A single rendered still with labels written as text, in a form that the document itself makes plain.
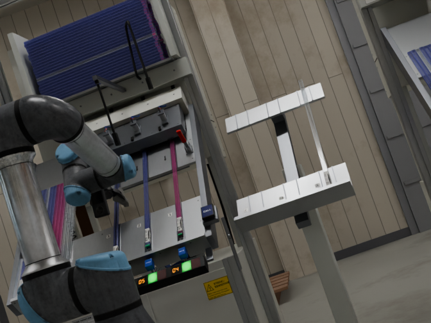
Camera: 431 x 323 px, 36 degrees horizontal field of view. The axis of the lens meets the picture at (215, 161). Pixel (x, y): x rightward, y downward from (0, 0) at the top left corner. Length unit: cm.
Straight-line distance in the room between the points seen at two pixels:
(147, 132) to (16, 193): 91
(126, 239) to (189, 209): 22
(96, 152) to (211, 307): 82
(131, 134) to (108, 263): 101
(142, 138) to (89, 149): 68
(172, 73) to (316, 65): 386
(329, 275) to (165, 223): 54
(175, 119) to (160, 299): 65
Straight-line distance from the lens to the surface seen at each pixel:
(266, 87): 623
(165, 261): 206
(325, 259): 207
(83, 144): 172
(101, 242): 220
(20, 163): 162
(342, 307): 210
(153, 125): 244
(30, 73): 273
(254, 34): 634
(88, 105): 261
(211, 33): 609
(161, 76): 254
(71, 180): 196
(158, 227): 212
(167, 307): 238
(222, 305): 234
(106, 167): 185
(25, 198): 160
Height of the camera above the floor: 78
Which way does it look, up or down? 4 degrees up
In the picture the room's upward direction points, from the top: 19 degrees counter-clockwise
